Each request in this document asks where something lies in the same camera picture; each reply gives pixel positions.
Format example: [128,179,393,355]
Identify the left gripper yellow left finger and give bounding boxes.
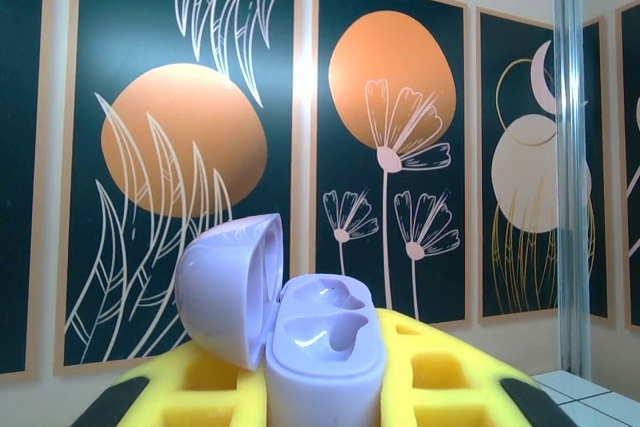
[74,331,281,427]

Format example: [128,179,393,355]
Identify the purple earbud charging case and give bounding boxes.
[174,213,386,427]

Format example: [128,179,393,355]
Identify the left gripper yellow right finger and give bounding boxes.
[372,305,579,427]

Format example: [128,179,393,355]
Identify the aluminium corner post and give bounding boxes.
[552,0,594,378]

